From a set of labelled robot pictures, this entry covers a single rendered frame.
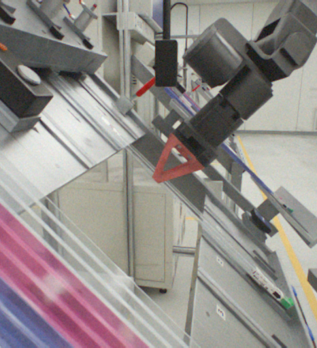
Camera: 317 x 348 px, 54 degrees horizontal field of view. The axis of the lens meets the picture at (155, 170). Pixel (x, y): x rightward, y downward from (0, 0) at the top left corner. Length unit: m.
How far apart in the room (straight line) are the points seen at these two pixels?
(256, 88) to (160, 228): 1.22
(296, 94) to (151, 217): 6.99
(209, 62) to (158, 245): 1.30
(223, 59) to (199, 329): 0.31
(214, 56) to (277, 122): 7.82
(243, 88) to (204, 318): 0.28
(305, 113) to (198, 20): 3.36
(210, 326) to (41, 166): 0.23
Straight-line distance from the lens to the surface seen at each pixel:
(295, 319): 0.57
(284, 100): 8.21
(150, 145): 0.66
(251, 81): 0.44
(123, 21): 1.45
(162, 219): 1.56
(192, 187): 0.67
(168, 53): 0.33
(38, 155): 0.33
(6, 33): 0.39
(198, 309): 0.36
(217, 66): 0.42
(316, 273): 0.96
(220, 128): 0.44
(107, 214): 1.62
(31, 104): 0.32
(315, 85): 8.36
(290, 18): 0.49
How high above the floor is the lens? 1.07
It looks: 15 degrees down
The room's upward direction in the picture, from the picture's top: straight up
